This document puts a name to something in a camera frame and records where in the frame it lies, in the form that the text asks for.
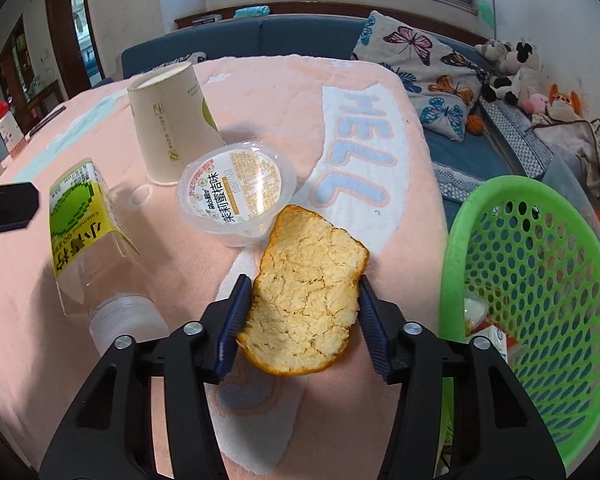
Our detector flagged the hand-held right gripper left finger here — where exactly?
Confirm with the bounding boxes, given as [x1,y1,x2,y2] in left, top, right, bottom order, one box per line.
[39,274,253,480]

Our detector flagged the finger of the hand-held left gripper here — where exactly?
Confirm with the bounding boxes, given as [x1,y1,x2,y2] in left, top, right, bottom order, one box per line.
[0,182,40,238]

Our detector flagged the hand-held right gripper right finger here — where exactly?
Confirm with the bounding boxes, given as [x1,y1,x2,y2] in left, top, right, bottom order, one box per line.
[357,276,566,480]

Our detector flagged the green plastic mesh basket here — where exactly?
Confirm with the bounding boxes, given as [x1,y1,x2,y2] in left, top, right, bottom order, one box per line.
[439,176,600,466]

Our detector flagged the blue white milk carton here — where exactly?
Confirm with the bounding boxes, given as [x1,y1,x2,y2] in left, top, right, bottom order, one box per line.
[466,324,512,367]

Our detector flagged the red printed plastic cup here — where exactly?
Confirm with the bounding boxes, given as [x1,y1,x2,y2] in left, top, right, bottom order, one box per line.
[463,295,523,361]

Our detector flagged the clear bottle yellow green label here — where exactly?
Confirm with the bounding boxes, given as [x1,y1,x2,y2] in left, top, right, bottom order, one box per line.
[48,159,171,356]

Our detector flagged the white bottle red cap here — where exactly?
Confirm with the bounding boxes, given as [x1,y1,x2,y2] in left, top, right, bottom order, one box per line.
[0,101,25,155]

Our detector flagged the black phone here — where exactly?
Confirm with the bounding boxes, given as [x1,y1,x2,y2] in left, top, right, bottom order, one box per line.
[27,105,67,137]

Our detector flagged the clear jelly cup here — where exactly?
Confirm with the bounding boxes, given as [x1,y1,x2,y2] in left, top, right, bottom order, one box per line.
[176,142,297,247]

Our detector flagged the blue white patterned cloth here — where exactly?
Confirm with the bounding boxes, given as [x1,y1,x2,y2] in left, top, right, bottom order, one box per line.
[432,162,496,203]
[482,100,553,178]

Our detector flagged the white paper cup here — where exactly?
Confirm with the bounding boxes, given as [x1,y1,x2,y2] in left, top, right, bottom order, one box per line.
[126,61,226,187]

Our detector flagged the pink printed blanket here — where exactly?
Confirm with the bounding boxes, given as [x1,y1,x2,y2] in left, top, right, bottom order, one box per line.
[0,55,461,480]

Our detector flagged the beige crumpled clothing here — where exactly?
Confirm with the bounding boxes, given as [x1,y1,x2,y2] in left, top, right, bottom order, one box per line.
[532,117,600,213]

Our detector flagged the pink plush toy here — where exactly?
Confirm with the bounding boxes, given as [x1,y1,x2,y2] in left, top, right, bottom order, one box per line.
[520,86,553,115]

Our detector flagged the butterfly print pillow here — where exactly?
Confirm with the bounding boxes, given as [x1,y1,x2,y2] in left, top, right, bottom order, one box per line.
[350,10,491,142]

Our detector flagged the blue sofa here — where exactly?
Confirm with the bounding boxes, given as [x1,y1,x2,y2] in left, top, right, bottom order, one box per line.
[121,14,556,231]

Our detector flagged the black white cow plush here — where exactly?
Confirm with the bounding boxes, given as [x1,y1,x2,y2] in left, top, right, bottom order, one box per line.
[481,39,541,107]

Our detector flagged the orange fox plush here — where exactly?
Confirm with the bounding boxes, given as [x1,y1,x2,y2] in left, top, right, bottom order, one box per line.
[547,84,583,121]

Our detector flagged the grey plush toy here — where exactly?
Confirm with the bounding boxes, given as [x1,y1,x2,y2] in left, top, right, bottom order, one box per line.
[475,39,513,68]

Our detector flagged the wooden door frame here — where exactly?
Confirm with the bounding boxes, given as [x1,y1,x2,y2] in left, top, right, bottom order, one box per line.
[44,0,117,92]

